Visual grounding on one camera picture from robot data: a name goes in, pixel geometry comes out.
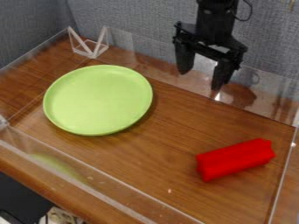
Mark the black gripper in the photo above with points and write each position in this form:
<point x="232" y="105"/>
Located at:
<point x="210" y="39"/>

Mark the red long block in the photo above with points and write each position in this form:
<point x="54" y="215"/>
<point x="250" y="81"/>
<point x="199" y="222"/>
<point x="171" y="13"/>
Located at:
<point x="236" y="158"/>

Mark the green round plate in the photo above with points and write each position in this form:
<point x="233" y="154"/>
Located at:
<point x="98" y="100"/>

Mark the black box under table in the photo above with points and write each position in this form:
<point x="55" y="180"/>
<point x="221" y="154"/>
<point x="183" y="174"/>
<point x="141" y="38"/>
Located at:
<point x="21" y="201"/>

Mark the clear acrylic corner bracket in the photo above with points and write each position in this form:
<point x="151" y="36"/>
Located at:
<point x="87" y="47"/>

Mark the clear acrylic enclosure wall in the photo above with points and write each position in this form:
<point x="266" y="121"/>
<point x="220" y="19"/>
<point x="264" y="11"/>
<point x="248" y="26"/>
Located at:
<point x="135" y="177"/>

